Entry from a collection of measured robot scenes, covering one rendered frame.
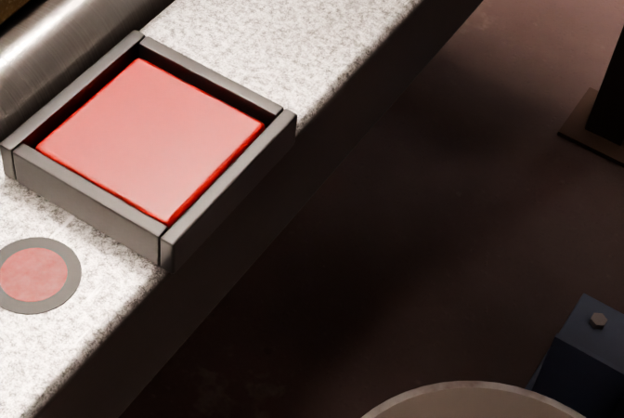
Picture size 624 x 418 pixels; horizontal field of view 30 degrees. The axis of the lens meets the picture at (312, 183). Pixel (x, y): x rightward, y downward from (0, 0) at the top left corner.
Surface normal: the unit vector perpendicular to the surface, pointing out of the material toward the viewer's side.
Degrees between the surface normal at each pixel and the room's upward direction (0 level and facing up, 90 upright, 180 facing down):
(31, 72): 41
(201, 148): 0
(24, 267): 0
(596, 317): 0
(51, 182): 90
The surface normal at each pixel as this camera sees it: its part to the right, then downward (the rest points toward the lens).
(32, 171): -0.54, 0.61
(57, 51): 0.61, -0.20
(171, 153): 0.08, -0.66
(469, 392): 0.05, 0.72
